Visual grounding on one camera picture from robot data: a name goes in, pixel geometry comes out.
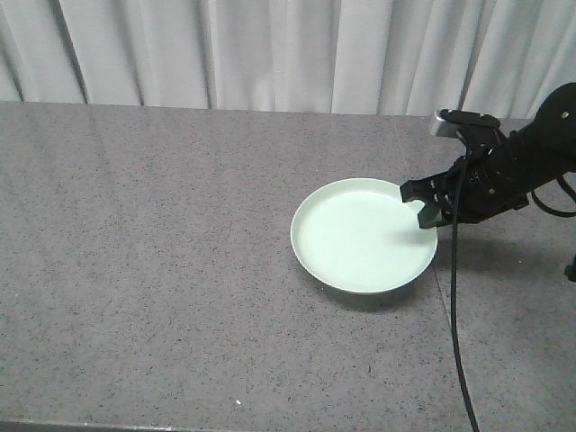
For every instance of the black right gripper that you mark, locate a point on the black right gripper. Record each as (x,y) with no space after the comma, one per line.
(490,178)

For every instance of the white pleated curtain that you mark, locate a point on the white pleated curtain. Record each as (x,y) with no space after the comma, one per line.
(356,57)

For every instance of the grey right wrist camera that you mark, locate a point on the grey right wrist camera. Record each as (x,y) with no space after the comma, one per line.
(446,123)

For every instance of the pale green round plate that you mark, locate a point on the pale green round plate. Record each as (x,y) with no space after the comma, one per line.
(358,236)

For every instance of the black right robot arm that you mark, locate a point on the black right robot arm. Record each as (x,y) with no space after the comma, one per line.
(551,148)

